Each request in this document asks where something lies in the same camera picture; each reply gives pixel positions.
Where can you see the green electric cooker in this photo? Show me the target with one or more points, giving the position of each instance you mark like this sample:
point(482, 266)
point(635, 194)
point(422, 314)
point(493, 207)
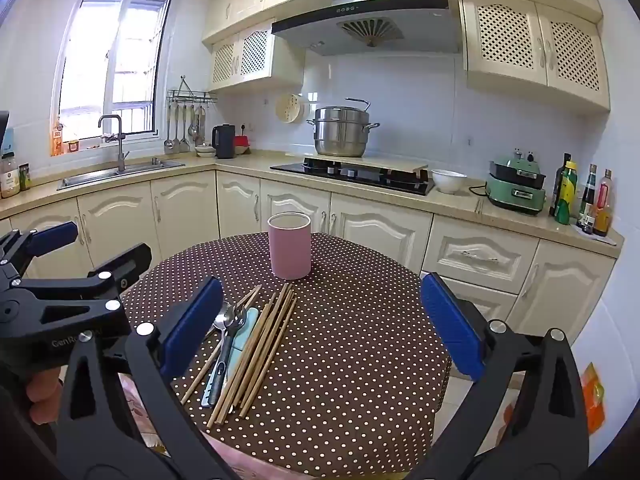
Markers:
point(517, 185)

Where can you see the blue packet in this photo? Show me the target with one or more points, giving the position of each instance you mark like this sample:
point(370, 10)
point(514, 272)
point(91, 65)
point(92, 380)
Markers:
point(7, 140)

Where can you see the red container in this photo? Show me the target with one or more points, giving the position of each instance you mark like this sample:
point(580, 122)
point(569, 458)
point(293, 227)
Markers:
point(241, 142)

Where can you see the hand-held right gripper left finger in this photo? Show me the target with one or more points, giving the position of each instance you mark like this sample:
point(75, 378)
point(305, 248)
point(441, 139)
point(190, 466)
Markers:
point(192, 327)

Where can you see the black glass cooktop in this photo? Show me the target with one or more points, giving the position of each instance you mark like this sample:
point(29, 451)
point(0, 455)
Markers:
point(360, 177)

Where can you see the white label jar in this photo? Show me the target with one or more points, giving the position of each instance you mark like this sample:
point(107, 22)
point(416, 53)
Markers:
point(10, 177)

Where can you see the white framed window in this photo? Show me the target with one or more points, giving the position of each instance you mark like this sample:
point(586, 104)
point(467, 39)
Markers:
point(115, 60)

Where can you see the pink utensil holder cup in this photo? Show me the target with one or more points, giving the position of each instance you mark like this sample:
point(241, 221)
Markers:
point(290, 250)

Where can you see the red label sauce bottle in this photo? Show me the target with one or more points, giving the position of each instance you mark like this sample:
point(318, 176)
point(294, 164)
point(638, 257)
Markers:
point(604, 205)

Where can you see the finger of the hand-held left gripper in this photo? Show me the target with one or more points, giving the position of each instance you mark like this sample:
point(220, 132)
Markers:
point(125, 267)
point(52, 236)

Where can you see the cream round perforated plate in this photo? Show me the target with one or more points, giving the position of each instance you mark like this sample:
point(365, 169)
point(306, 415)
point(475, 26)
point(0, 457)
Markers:
point(290, 108)

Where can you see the cream lower kitchen cabinets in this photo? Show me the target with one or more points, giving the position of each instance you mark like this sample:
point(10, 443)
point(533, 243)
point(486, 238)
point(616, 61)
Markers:
point(380, 225)

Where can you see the small orange box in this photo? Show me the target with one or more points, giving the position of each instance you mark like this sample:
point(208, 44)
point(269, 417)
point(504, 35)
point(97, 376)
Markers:
point(73, 146)

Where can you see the stainless steel steamer pot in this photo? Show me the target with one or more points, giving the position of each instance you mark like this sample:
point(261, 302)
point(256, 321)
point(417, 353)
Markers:
point(340, 132)

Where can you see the small white dish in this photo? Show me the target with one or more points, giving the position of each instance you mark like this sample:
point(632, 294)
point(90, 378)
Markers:
point(205, 150)

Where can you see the small dark green jar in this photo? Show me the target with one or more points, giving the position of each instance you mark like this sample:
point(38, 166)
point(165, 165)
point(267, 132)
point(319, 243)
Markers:
point(25, 177)

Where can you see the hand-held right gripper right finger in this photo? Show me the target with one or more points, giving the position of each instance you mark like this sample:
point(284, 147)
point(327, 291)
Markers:
point(450, 327)

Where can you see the metal wall utensil rack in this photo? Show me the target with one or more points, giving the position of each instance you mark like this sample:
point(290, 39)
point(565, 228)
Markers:
point(192, 94)

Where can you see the grey range hood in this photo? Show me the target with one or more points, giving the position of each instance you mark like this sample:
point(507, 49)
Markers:
point(365, 20)

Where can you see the dark sauce bottle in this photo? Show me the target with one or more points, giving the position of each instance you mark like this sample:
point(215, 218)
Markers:
point(587, 200)

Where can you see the metal kitchen faucet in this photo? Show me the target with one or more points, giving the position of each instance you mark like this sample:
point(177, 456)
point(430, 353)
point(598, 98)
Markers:
point(120, 145)

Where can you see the brown polka dot tablecloth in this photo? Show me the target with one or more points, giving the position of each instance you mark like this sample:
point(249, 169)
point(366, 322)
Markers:
point(360, 335)

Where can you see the white bowl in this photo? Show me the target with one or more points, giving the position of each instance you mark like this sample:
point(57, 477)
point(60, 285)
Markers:
point(449, 181)

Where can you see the person's left hand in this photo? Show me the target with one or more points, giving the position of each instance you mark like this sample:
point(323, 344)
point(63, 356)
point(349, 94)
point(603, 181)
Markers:
point(44, 395)

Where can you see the dark glass bottle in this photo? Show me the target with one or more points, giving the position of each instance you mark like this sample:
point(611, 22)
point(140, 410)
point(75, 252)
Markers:
point(557, 180)

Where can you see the black electric kettle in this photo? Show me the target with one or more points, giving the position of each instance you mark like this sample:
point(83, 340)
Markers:
point(223, 142)

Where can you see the green bottle yellow cap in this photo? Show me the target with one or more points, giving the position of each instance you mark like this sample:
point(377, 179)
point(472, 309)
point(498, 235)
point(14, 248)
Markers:
point(566, 195)

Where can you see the stainless steel sink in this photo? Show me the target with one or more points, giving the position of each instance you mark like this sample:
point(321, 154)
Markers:
point(100, 175)

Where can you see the pile of wooden chopsticks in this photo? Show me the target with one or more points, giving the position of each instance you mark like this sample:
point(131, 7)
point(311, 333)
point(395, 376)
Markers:
point(265, 332)

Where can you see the silver metal spoon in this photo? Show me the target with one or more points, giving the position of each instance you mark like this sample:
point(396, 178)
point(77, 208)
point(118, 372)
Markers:
point(222, 314)

